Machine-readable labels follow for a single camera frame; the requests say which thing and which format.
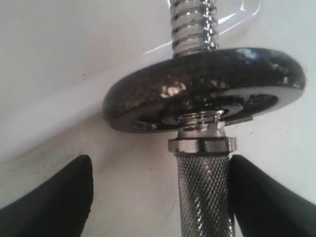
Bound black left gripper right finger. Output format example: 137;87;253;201
229;155;316;237

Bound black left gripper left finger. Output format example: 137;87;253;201
0;155;93;237

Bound chrome threaded dumbbell bar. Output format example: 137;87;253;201
169;0;236;237

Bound black weight plate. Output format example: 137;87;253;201
102;47;306;133

